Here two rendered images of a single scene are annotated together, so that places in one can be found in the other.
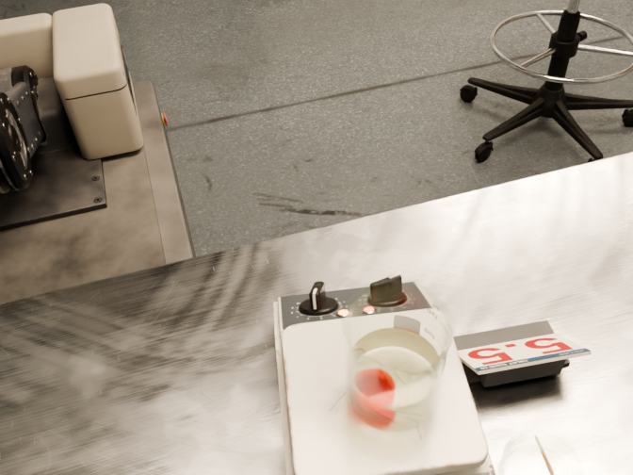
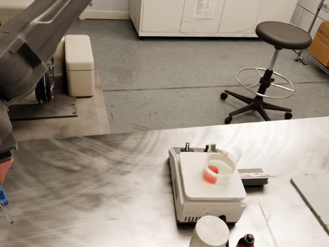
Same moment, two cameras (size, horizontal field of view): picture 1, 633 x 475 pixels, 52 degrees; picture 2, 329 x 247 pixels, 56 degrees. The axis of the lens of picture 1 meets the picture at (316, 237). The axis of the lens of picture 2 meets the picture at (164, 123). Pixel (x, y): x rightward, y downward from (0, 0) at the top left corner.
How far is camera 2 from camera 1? 0.24 m
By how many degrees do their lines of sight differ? 8
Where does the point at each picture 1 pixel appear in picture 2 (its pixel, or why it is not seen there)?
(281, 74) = (146, 76)
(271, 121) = (140, 94)
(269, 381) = (166, 174)
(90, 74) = (81, 62)
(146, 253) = not seen: hidden behind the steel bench
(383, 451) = (213, 191)
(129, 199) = (87, 114)
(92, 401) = (103, 172)
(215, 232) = not seen: hidden behind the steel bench
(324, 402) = (194, 175)
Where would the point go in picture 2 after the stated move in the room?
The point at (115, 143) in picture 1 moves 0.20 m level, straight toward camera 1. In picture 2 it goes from (83, 91) to (90, 115)
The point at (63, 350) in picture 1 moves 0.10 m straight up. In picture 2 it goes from (91, 155) to (89, 123)
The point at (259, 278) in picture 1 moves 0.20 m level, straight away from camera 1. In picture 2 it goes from (161, 141) to (152, 97)
